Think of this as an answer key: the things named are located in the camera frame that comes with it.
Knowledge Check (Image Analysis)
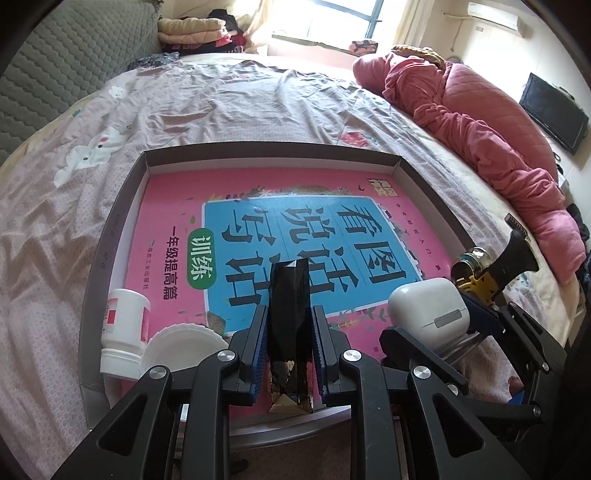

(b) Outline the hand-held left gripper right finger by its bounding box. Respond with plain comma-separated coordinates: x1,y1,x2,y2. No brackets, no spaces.
310,305,532,480

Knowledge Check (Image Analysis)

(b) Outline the black remote control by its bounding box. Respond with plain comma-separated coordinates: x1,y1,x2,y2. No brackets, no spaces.
505,212,528,238

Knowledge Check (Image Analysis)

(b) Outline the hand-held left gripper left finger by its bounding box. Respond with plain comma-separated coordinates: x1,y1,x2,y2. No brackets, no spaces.
51,305,271,480

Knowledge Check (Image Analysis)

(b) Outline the pink quilt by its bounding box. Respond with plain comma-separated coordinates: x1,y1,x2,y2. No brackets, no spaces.
353,46,587,287

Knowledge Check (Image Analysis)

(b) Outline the white earbuds case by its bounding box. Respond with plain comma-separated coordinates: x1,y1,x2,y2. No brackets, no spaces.
387,277,471,354

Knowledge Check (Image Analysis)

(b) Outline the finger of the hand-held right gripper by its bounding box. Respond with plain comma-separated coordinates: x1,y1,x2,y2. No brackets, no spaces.
379,325,469,398
461,290,509,339

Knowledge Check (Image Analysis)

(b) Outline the pink floral bed sheet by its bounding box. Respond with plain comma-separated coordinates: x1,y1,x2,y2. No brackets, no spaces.
0,51,578,480

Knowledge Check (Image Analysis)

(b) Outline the yellow black tape measure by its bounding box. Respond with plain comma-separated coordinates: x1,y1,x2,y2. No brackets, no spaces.
455,231,540,308

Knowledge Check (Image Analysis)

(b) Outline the large white jar lid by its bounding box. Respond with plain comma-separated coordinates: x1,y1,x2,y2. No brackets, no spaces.
139,323,229,384

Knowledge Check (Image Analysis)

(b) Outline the black television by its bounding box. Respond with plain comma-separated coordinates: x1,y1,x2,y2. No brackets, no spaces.
519,72,589,156

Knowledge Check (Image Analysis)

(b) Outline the brass metal cap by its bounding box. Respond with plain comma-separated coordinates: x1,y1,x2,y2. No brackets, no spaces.
451,247,491,278

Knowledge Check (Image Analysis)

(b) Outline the cream curtain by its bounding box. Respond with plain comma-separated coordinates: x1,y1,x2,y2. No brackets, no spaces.
397,0,419,49
245,0,278,51

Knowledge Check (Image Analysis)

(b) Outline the dark floral cloth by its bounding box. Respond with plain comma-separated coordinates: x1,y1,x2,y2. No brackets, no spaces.
127,51,181,72

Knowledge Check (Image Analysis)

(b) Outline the window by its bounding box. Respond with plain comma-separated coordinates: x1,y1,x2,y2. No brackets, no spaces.
272,0,411,51

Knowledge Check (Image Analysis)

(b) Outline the yellow knitted cloth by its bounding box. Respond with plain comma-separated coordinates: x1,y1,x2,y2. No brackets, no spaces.
392,45,446,68

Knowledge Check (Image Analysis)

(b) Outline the beige folded blanket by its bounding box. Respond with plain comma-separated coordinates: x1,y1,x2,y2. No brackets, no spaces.
158,17,227,44

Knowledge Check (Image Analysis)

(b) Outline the pink blue book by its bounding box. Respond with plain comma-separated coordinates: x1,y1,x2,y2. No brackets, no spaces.
124,168,444,421

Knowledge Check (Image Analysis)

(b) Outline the grey quilted headboard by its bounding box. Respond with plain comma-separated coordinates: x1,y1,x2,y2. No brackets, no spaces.
0,0,162,162

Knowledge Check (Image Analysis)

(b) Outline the grey cardboard box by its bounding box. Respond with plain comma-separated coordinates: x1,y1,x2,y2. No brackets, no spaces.
78,141,476,450

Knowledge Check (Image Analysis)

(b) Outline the small white pill bottle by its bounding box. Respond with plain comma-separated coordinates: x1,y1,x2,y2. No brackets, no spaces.
99,288,152,381

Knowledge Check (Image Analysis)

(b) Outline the white air conditioner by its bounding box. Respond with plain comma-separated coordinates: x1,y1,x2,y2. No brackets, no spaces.
467,2,522,35

